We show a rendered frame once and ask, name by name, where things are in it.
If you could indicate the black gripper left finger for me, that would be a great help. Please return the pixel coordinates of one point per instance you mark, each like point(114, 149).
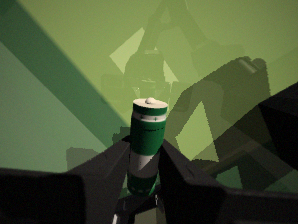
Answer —
point(86, 194)

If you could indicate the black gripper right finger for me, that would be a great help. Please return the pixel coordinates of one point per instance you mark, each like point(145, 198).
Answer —
point(191, 196)

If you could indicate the green and black cylindrical battery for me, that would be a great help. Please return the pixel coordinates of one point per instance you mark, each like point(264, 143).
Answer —
point(147, 129)

